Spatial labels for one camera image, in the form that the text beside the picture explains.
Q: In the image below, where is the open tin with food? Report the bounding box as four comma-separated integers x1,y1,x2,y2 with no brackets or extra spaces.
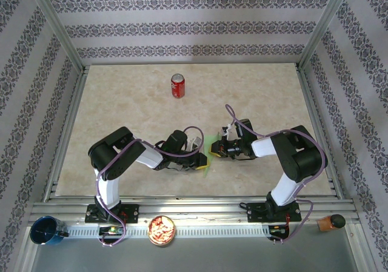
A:
147,214,176,248

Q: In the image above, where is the red soda can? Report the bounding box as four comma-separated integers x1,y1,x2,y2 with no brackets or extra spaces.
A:
170,73,186,99

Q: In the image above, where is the brown jar with black lid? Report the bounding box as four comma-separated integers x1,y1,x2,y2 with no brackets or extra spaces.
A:
316,214,346,233

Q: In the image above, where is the dark blue mug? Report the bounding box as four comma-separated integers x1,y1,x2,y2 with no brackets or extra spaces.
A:
29,216,69,246

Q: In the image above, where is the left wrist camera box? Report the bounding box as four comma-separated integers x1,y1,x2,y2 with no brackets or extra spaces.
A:
185,136,204,152

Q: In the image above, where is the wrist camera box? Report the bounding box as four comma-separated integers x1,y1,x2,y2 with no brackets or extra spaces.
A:
185,136,204,152
220,123,237,137

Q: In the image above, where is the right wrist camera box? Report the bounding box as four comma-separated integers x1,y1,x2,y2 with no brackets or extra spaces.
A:
220,123,237,137

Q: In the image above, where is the aluminium front rail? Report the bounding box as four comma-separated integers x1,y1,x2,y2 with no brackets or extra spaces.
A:
28,194,361,224

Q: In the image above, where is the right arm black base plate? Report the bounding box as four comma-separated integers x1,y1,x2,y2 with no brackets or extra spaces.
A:
247,202,302,224

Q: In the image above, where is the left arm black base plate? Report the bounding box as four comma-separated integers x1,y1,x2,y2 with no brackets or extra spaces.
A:
84,204,139,224

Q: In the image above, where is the slotted white cable duct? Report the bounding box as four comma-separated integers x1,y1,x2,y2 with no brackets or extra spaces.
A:
65,225,270,239

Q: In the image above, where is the aluminium side rail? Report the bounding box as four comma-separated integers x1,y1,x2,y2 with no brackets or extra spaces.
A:
295,64,346,200
42,65,90,202

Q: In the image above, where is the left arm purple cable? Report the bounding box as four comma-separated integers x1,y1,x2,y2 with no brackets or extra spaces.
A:
95,125,204,248

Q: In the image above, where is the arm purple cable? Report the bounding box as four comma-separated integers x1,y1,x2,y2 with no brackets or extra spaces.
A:
95,125,204,248
225,104,330,245

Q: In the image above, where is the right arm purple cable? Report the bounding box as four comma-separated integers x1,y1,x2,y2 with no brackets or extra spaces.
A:
225,104,330,245

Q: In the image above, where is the aluminium frame post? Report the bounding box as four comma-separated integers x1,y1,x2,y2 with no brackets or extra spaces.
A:
23,0,86,73
298,0,355,71

